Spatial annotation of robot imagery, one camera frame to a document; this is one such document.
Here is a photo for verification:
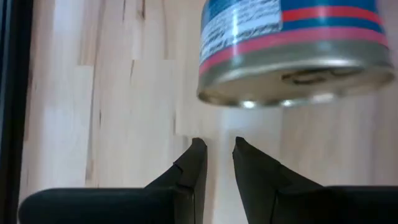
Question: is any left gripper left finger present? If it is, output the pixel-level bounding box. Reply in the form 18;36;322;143
17;137;208;224

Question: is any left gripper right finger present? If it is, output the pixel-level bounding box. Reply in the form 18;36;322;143
232;136;398;224

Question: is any blue red salmon can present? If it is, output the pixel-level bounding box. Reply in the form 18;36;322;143
196;0;396;109

